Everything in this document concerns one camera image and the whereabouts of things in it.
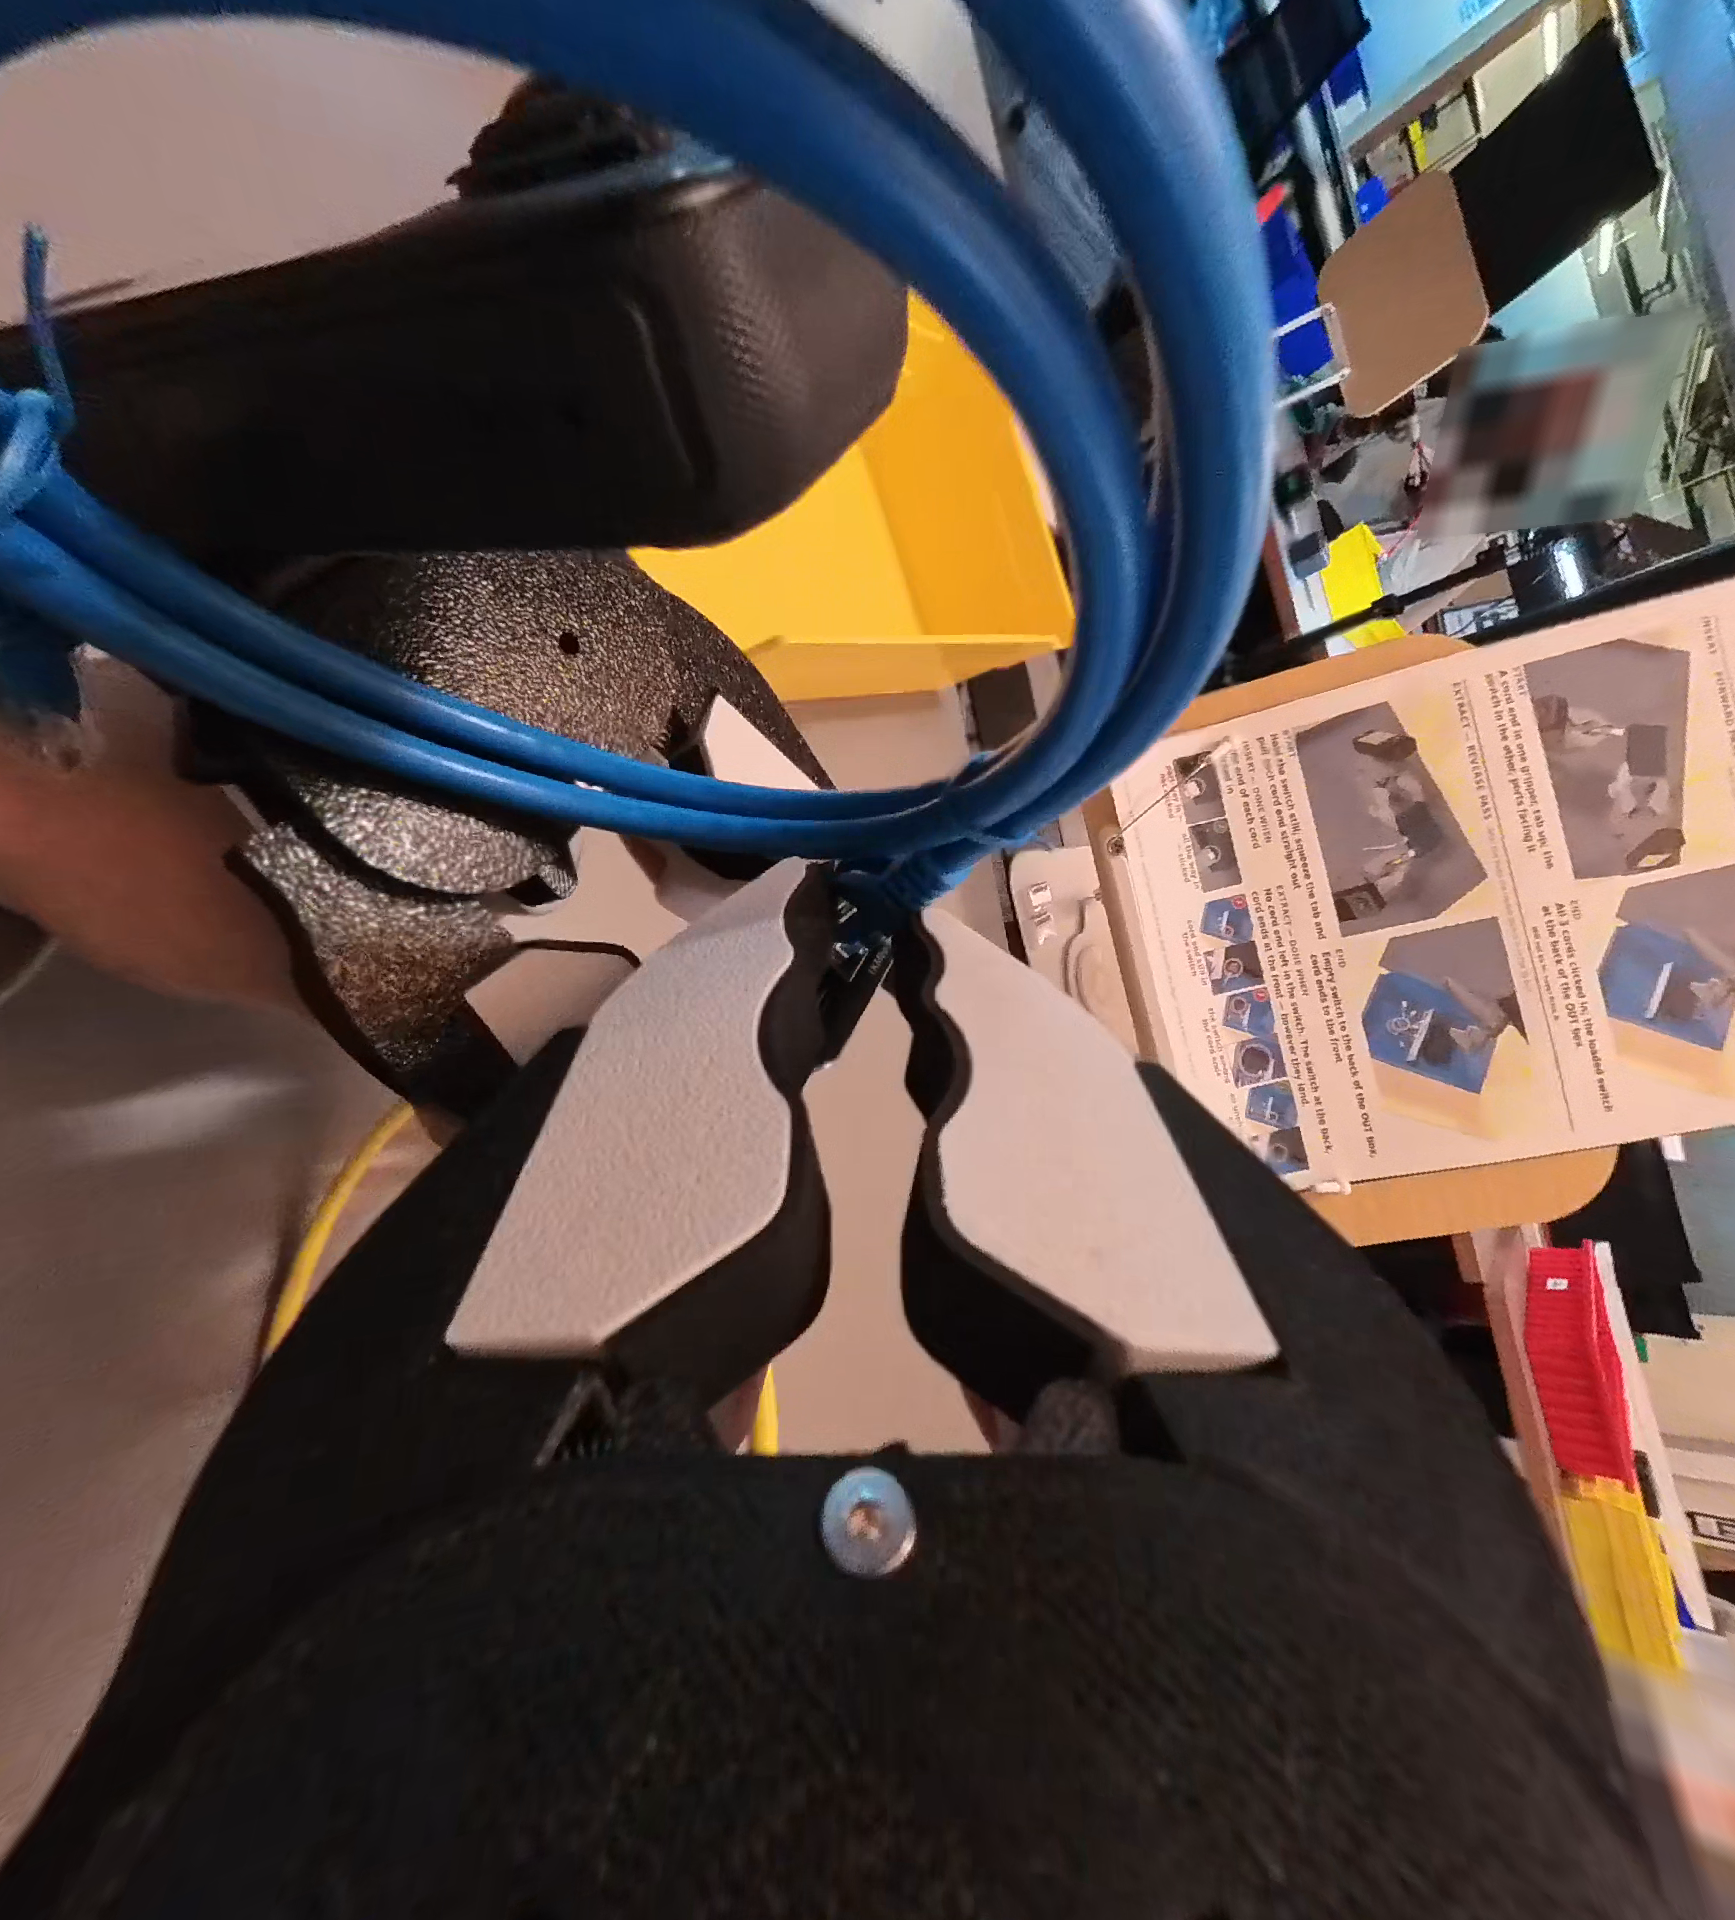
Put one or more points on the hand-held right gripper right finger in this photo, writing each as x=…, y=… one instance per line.
x=1092, y=1200

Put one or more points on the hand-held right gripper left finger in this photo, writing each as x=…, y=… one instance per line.
x=629, y=1185

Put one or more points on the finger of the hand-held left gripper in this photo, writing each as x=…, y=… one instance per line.
x=583, y=960
x=755, y=743

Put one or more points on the yellow plastic bin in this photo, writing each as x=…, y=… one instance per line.
x=1618, y=1575
x=929, y=571

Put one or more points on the wooden sheet stand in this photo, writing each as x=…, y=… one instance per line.
x=1482, y=1200
x=1408, y=285

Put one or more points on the red plastic bin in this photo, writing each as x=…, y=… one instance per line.
x=1572, y=1350

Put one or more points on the printed instruction sheet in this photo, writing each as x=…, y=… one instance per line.
x=1558, y=900

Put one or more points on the small yellow bin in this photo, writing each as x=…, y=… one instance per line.
x=1356, y=579

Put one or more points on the black monitor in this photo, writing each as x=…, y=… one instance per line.
x=1558, y=165

